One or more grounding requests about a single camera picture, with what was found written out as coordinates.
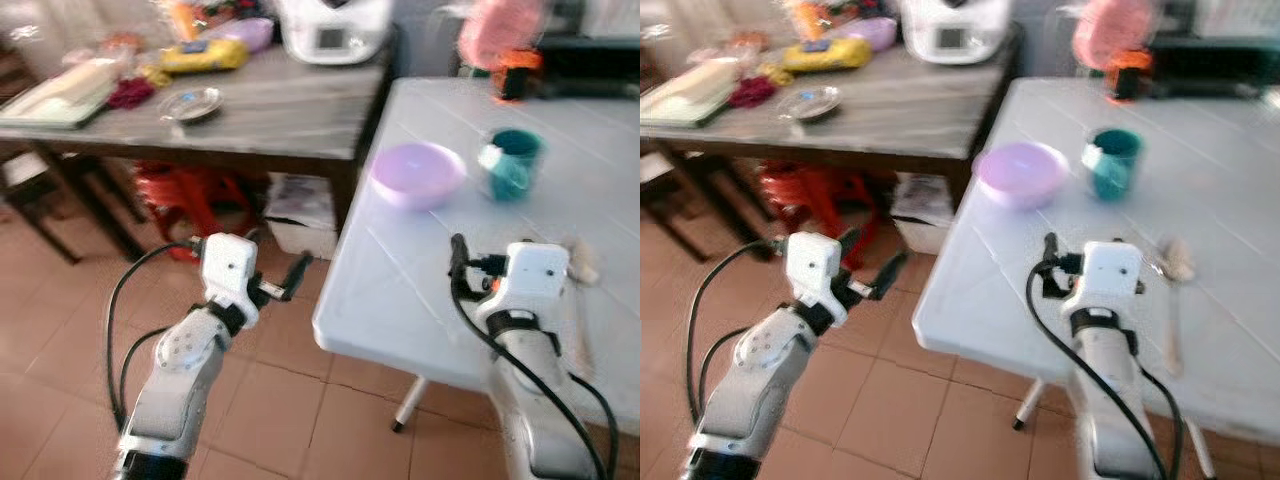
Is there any purple plastic bowl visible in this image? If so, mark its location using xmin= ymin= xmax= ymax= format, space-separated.
xmin=975 ymin=141 xmax=1071 ymax=211
xmin=222 ymin=17 xmax=277 ymax=54
xmin=370 ymin=142 xmax=468 ymax=212
xmin=845 ymin=16 xmax=899 ymax=53

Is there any red plastic stool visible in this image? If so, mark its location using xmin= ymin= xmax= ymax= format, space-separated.
xmin=758 ymin=162 xmax=869 ymax=269
xmin=133 ymin=162 xmax=253 ymax=263

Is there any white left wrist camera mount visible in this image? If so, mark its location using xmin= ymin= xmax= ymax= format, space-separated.
xmin=200 ymin=233 xmax=264 ymax=311
xmin=785 ymin=232 xmax=851 ymax=307

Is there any orange and black device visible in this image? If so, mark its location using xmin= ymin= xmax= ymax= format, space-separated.
xmin=1105 ymin=48 xmax=1153 ymax=103
xmin=495 ymin=48 xmax=544 ymax=103

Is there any teal mug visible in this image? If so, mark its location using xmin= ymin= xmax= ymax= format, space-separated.
xmin=1082 ymin=128 xmax=1144 ymax=202
xmin=477 ymin=128 xmax=545 ymax=202

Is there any dark wooden table leg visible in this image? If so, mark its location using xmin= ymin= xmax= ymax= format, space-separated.
xmin=330 ymin=155 xmax=363 ymax=235
xmin=945 ymin=160 xmax=976 ymax=213

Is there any dark red cloth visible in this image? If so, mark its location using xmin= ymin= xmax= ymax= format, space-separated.
xmin=728 ymin=76 xmax=779 ymax=109
xmin=105 ymin=77 xmax=157 ymax=111

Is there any white metal table leg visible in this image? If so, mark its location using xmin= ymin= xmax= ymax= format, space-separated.
xmin=391 ymin=376 xmax=431 ymax=434
xmin=1186 ymin=420 xmax=1217 ymax=479
xmin=1012 ymin=378 xmax=1048 ymax=432

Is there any white kitchen appliance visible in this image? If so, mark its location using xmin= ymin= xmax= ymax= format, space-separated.
xmin=898 ymin=0 xmax=1016 ymax=66
xmin=275 ymin=0 xmax=394 ymax=67

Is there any pink round plastic object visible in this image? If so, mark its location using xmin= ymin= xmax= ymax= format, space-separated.
xmin=458 ymin=0 xmax=549 ymax=73
xmin=1072 ymin=0 xmax=1156 ymax=71

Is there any pale green cutting board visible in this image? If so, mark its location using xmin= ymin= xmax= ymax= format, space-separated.
xmin=0 ymin=72 xmax=129 ymax=131
xmin=640 ymin=75 xmax=746 ymax=129

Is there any round steel plate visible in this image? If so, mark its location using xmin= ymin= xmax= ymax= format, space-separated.
xmin=778 ymin=85 xmax=843 ymax=122
xmin=158 ymin=86 xmax=224 ymax=124

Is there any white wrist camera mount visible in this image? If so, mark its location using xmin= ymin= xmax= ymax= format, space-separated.
xmin=200 ymin=233 xmax=264 ymax=311
xmin=1062 ymin=240 xmax=1144 ymax=313
xmin=488 ymin=242 xmax=573 ymax=319
xmin=785 ymin=232 xmax=851 ymax=307

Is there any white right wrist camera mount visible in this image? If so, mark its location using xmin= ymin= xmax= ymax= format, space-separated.
xmin=1062 ymin=240 xmax=1144 ymax=313
xmin=488 ymin=242 xmax=573 ymax=319

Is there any beige spoon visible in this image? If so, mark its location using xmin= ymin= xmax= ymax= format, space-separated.
xmin=1150 ymin=238 xmax=1196 ymax=379
xmin=562 ymin=238 xmax=603 ymax=376

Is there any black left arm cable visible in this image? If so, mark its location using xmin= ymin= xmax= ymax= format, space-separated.
xmin=683 ymin=240 xmax=786 ymax=426
xmin=104 ymin=240 xmax=206 ymax=431

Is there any white storage box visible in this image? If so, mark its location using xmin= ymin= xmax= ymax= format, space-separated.
xmin=890 ymin=172 xmax=956 ymax=256
xmin=263 ymin=174 xmax=341 ymax=261

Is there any yellow kitchen wipes pack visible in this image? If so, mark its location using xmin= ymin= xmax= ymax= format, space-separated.
xmin=780 ymin=37 xmax=873 ymax=74
xmin=158 ymin=37 xmax=250 ymax=76

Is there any black appliance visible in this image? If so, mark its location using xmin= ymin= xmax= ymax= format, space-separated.
xmin=1150 ymin=35 xmax=1280 ymax=99
xmin=538 ymin=35 xmax=641 ymax=99

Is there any white plastic scoop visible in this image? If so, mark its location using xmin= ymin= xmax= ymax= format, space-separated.
xmin=645 ymin=57 xmax=746 ymax=113
xmin=5 ymin=57 xmax=123 ymax=116

